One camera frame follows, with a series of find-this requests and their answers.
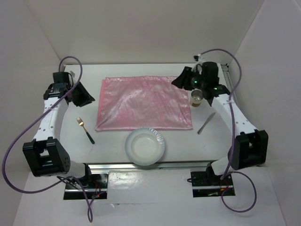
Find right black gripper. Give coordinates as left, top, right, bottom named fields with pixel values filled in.
left=171, top=66, right=206, bottom=91

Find brown paper cup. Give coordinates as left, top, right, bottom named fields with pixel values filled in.
left=190, top=90, right=203, bottom=107

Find gold fork green handle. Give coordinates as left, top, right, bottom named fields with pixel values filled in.
left=76, top=117, right=95, bottom=144

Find pink satin cloth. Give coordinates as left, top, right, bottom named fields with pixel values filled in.
left=95, top=76, right=193, bottom=132

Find white ceramic bowl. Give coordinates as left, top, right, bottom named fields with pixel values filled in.
left=125, top=128, right=166, bottom=166

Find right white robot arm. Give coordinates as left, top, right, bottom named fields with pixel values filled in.
left=172, top=62, right=269, bottom=185

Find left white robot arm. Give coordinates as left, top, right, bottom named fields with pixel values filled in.
left=23, top=72, right=95, bottom=188

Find silver table knife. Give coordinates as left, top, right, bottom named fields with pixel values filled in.
left=197, top=112, right=216, bottom=135

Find aluminium right side rail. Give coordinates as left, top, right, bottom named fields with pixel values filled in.
left=221, top=64, right=234, bottom=91

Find aluminium rail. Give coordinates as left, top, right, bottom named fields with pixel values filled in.
left=81, top=160, right=216, bottom=175
left=221, top=64, right=234, bottom=91

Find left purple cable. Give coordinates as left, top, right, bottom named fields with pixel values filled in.
left=1, top=56, right=95, bottom=223

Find aluminium front rail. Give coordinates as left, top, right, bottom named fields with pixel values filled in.
left=81, top=160, right=216, bottom=175

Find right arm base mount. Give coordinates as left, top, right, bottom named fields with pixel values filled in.
left=187, top=171, right=236, bottom=198

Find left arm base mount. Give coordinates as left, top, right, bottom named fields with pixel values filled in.
left=63, top=170, right=109, bottom=201

